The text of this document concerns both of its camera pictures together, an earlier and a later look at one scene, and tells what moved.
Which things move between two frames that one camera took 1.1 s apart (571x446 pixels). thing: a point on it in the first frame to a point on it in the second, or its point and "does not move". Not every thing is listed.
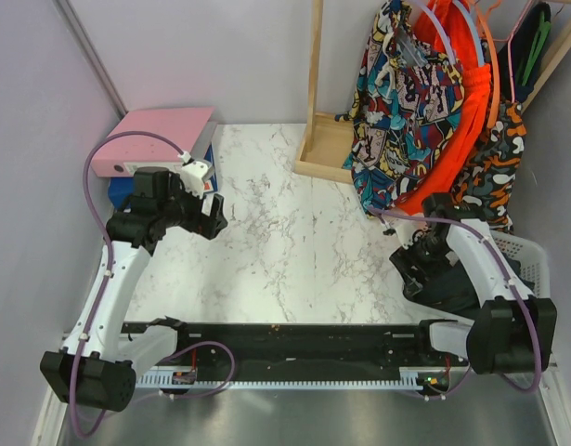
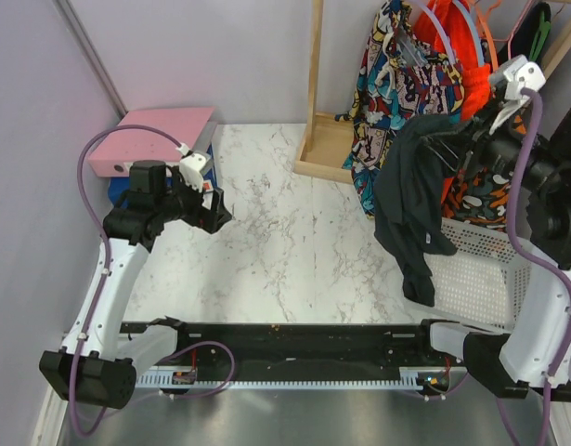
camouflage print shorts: [488, 177] does not move
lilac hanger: [441, 28] does not move
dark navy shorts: [453, 285] to [408, 205]
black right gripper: [404, 258] to [483, 140]
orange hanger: [483, 14] does not move
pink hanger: [510, 49] does not move
